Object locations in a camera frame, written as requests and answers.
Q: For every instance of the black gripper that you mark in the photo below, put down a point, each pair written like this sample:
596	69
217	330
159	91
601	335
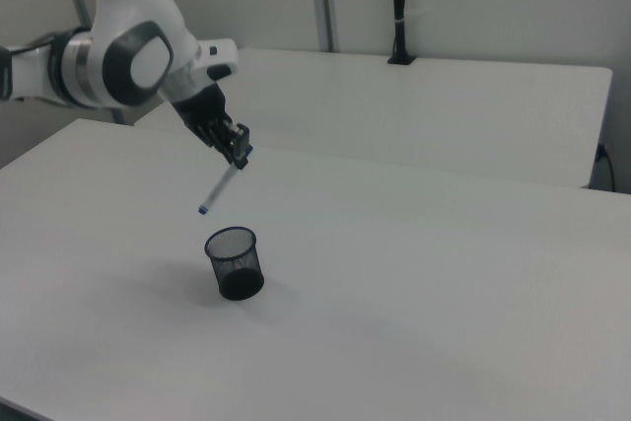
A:
202	113

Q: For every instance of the white marker with blue cap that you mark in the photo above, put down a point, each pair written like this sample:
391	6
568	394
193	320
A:
219	189

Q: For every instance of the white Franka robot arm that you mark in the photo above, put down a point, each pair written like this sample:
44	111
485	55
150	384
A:
128	46

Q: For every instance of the black mesh pen cup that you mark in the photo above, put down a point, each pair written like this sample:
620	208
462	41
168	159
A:
236	268

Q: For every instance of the black camera stand pole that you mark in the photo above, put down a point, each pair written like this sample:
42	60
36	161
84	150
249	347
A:
399	2

